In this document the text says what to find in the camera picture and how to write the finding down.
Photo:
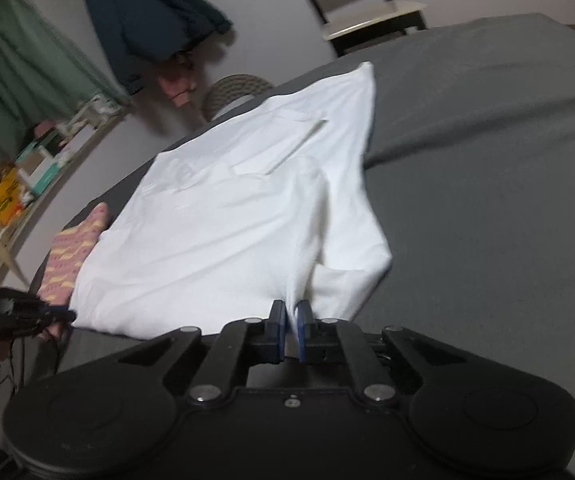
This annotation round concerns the white sweatshirt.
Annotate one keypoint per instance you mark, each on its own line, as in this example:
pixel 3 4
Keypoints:
pixel 268 205

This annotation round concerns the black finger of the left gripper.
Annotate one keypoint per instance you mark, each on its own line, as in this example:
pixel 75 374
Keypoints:
pixel 23 313

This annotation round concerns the grey bumpy round stool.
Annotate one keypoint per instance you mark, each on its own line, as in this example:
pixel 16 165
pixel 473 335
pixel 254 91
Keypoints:
pixel 228 90

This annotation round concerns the dark teal hanging jacket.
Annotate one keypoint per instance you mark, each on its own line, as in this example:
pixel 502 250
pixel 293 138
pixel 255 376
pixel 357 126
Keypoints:
pixel 135 31

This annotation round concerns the teal and white box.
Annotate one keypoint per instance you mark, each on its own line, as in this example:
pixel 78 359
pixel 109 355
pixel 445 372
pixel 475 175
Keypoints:
pixel 41 162

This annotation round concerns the green curtain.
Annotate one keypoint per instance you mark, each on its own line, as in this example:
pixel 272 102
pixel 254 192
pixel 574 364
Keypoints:
pixel 43 75

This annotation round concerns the cream and black wooden chair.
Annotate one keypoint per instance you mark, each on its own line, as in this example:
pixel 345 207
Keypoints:
pixel 349 25

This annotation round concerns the person's left hand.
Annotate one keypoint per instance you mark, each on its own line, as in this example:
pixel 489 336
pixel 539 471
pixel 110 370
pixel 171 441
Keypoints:
pixel 42 332

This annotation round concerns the pink hanging garment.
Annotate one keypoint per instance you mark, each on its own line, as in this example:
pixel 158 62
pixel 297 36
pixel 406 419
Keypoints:
pixel 178 79

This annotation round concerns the yellow cardboard box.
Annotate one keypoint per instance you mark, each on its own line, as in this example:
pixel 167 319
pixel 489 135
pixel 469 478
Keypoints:
pixel 10 197

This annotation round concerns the pink striped folded sweater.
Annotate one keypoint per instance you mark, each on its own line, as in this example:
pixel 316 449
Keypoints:
pixel 68 252

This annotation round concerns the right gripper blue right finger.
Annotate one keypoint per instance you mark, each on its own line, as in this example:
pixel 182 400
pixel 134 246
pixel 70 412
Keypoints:
pixel 306 329

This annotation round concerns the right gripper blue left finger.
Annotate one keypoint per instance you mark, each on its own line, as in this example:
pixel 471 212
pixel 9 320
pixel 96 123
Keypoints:
pixel 275 332

